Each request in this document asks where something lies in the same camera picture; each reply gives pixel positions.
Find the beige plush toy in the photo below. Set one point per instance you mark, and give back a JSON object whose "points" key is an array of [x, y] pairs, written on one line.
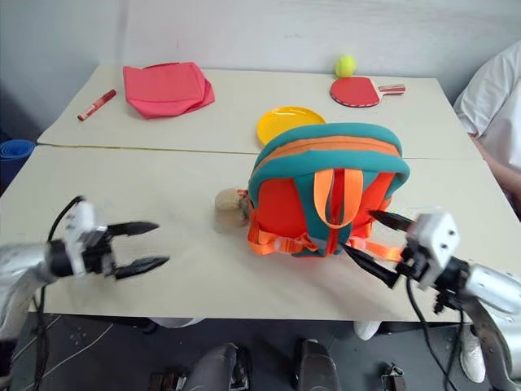
{"points": [[230, 203]]}

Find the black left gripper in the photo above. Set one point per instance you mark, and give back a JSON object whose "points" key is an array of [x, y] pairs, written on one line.
{"points": [[99, 252]]}

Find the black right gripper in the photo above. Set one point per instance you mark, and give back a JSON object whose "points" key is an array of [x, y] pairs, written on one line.
{"points": [[413, 262]]}

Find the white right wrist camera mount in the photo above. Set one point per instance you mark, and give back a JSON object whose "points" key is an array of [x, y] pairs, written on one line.
{"points": [[437, 240]]}

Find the yellow plastic plate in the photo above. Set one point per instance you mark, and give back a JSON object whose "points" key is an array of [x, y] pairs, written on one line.
{"points": [[285, 122]]}

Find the red marker pen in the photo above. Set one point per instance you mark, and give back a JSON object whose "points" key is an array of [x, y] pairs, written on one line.
{"points": [[97, 105]]}

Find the dark grey rounded shape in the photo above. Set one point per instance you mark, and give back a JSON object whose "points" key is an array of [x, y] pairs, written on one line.
{"points": [[217, 368], [317, 366]]}

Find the pink folded cloth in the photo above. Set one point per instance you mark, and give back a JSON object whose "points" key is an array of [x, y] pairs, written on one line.
{"points": [[167, 87]]}

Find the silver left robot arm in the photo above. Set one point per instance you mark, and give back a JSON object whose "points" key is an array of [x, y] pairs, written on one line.
{"points": [[18, 264]]}

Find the yellow-green tennis ball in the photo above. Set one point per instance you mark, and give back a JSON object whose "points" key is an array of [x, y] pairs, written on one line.
{"points": [[345, 66]]}

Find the person in white shirt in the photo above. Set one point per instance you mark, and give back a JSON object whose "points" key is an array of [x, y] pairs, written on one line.
{"points": [[494, 93]]}

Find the red table tennis paddle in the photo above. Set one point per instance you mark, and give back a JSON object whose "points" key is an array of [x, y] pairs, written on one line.
{"points": [[358, 91]]}

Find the white shoe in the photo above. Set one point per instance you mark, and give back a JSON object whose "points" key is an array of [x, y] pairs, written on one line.
{"points": [[472, 354], [367, 329]]}

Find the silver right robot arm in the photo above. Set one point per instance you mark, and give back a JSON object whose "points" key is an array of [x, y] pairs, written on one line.
{"points": [[494, 297]]}

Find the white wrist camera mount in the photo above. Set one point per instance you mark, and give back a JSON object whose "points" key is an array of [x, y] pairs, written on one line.
{"points": [[81, 220], [437, 240]]}

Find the person's bare forearm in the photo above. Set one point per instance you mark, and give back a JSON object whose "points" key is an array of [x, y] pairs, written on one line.
{"points": [[502, 171]]}

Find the blue round bin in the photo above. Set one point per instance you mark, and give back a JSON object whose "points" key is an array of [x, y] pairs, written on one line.
{"points": [[14, 156]]}

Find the small dark metal bracket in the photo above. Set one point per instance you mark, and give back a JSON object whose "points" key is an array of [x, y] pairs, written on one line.
{"points": [[394, 379]]}

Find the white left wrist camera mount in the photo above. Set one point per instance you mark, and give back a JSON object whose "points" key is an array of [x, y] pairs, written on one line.
{"points": [[81, 220]]}

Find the orange and teal backpack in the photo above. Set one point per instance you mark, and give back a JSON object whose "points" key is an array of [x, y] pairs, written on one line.
{"points": [[325, 191]]}

